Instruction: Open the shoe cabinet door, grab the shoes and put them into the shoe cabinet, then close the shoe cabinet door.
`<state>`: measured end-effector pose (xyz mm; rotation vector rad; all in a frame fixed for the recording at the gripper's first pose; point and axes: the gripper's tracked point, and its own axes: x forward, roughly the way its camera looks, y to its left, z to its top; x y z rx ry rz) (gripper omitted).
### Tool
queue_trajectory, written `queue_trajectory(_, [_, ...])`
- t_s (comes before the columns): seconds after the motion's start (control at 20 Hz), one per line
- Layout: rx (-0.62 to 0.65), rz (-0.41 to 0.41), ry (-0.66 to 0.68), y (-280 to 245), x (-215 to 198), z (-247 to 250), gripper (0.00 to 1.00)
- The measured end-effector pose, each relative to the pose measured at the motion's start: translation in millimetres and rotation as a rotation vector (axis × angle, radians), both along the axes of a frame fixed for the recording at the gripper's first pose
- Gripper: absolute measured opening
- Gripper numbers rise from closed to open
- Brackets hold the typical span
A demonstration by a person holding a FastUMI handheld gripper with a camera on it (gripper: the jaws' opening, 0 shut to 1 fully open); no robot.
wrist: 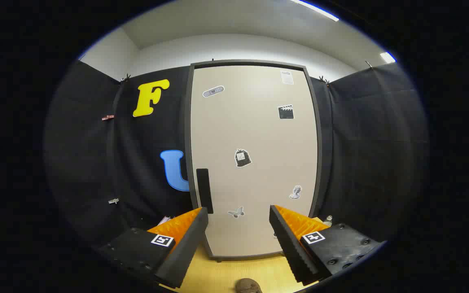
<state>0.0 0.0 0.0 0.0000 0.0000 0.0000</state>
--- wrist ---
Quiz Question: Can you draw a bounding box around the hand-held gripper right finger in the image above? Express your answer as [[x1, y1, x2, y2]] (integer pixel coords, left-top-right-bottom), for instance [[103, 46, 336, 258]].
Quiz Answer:
[[269, 205, 386, 285]]

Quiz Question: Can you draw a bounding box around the black door handle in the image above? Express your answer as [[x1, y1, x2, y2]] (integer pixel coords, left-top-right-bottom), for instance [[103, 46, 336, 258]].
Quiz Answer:
[[196, 168, 214, 214]]

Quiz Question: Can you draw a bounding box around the beige shoe cabinet door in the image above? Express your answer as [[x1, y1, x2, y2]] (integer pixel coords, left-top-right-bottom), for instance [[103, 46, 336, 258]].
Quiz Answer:
[[190, 65, 320, 258]]

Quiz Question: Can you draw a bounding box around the black backdrop cloth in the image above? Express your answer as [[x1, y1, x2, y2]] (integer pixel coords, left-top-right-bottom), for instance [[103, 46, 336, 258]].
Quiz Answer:
[[43, 59, 428, 249]]

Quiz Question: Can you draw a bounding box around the brown fuzzy shoe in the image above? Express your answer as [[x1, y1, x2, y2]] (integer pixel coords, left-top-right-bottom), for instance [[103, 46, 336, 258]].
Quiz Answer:
[[235, 279, 263, 293]]

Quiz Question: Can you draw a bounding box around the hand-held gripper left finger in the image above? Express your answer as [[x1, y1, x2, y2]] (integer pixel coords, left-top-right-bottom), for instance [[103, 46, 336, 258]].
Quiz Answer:
[[96, 207, 209, 289]]

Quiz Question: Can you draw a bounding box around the grey shoe cabinet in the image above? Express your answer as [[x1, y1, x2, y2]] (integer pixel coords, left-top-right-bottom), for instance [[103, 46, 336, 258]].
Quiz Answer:
[[184, 60, 324, 261]]

